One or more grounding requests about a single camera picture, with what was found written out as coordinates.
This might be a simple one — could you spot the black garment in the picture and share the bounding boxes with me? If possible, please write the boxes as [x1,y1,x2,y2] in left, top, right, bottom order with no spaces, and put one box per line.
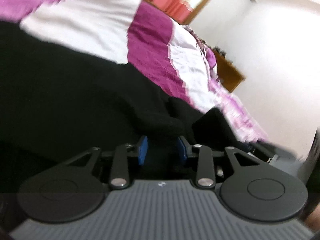
[1,22,248,231]

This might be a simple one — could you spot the wooden side cabinet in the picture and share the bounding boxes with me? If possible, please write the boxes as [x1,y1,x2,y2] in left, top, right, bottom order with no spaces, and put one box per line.
[213,47,245,92]

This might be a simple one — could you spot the magenta and white striped blanket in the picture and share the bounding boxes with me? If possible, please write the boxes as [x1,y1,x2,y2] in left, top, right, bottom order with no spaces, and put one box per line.
[20,0,266,142]

